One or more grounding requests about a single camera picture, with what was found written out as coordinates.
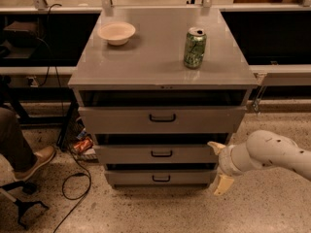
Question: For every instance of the green soda can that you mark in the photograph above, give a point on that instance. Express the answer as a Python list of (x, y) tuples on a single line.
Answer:
[(195, 47)]

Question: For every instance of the grey drawer cabinet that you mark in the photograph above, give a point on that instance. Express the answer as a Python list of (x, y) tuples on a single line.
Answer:
[(149, 71)]

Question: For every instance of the grey top drawer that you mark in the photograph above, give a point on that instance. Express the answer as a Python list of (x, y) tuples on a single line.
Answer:
[(161, 120)]

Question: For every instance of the person leg brown trousers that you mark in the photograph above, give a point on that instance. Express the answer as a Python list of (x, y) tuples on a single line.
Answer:
[(13, 146)]

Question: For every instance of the grey drawer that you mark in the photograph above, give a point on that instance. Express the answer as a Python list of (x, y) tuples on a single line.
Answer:
[(161, 120), (153, 154), (163, 177)]

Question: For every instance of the orange snack bag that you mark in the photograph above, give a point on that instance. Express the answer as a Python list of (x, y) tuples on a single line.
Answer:
[(83, 145)]

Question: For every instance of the white bowl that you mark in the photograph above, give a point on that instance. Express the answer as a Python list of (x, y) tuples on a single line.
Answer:
[(116, 33)]

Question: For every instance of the black table leg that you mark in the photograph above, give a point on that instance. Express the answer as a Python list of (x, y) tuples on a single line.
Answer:
[(62, 135)]

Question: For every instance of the tan shoe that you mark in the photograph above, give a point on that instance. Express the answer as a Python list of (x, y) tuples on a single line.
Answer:
[(37, 162)]

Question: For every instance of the grey bottom drawer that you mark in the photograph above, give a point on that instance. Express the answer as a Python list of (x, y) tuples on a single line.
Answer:
[(163, 177)]

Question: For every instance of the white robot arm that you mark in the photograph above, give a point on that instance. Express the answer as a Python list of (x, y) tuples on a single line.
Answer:
[(262, 149)]

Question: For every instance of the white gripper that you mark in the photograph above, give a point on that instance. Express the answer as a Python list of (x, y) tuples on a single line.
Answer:
[(225, 161)]

